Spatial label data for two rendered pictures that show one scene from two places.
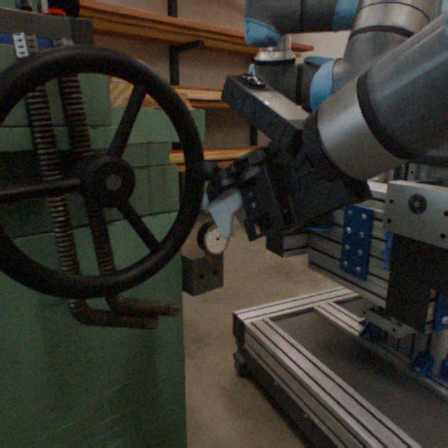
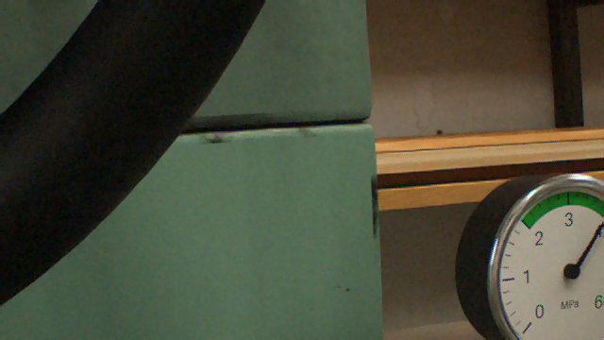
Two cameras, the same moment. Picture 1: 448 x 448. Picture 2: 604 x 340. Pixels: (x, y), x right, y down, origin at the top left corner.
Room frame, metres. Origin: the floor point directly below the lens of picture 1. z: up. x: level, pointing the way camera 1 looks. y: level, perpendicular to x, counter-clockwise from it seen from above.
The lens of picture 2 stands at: (0.31, -0.05, 0.72)
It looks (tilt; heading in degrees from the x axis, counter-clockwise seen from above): 3 degrees down; 21
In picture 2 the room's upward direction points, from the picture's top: 3 degrees counter-clockwise
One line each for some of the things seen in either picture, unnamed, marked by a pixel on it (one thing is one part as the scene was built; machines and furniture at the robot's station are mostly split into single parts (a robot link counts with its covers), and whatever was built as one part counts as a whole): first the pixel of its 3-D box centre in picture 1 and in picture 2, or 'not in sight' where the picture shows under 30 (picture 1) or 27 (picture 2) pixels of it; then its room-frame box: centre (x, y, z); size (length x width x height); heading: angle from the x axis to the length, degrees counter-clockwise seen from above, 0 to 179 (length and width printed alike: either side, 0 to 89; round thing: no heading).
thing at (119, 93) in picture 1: (116, 96); not in sight; (0.68, 0.18, 0.92); 0.05 x 0.04 x 0.04; 22
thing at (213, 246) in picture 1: (212, 241); (545, 293); (0.71, 0.02, 0.65); 0.06 x 0.04 x 0.08; 130
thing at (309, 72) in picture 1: (320, 82); not in sight; (1.15, -0.28, 0.98); 0.13 x 0.12 x 0.14; 78
